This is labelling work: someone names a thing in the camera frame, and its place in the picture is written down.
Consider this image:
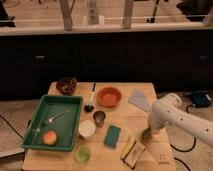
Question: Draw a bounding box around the teal sponge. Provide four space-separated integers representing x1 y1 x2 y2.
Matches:
104 125 121 148

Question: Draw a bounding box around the metal fork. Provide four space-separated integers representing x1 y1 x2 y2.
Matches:
42 107 70 126

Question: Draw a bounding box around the white remote device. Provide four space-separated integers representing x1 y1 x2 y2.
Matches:
86 0 99 25

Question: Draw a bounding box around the green cup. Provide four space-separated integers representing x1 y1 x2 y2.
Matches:
74 145 91 164

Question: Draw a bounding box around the metal cup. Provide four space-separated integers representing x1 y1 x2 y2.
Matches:
93 111 106 127

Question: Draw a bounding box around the red bowl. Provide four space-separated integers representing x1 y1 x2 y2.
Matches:
96 87 122 107

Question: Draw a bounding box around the green plastic tray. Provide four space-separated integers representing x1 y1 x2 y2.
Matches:
22 95 83 151

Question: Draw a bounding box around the dark blue floor object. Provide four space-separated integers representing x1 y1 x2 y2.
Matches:
190 92 211 107

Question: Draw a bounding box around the dark brown bowl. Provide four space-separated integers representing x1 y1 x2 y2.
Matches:
56 77 77 95

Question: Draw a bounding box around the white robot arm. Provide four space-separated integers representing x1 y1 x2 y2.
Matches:
150 93 213 148

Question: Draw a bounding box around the white cup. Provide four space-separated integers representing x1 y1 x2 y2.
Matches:
78 120 96 139

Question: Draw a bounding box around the black cable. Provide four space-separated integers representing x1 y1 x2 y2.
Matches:
169 103 198 153

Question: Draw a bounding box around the grey folded cloth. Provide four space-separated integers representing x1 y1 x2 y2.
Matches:
128 89 151 112

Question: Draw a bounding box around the orange peach fruit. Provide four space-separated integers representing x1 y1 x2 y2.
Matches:
42 131 57 145

